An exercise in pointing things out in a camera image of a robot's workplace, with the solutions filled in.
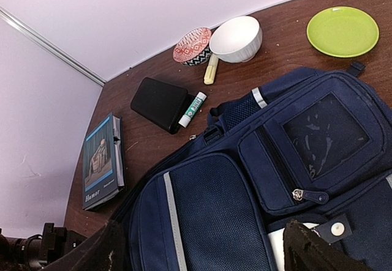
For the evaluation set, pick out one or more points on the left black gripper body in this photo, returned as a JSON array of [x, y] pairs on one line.
[[40, 250]]

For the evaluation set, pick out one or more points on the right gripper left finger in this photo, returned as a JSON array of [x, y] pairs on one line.
[[104, 250]]

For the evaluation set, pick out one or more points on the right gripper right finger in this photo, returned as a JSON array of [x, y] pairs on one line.
[[324, 246]]

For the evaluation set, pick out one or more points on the navy blue student backpack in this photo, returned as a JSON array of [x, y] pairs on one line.
[[313, 146]]

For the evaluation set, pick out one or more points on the dark blue Humor book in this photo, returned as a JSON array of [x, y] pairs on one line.
[[103, 166]]

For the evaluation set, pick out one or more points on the white green glue stick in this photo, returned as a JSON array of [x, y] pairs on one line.
[[192, 109]]

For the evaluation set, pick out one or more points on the black rectangular case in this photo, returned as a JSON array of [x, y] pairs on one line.
[[161, 103]]

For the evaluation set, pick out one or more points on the yellow highlighter marker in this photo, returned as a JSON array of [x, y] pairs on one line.
[[211, 69]]

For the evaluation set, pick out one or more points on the red patterned small bowl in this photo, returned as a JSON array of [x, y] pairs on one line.
[[193, 49]]

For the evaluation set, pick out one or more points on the white ceramic bowl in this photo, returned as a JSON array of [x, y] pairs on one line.
[[237, 40]]

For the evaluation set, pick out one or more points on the green plate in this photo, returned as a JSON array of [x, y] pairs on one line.
[[343, 32]]

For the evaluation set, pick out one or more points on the left aluminium frame post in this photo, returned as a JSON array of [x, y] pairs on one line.
[[54, 50]]

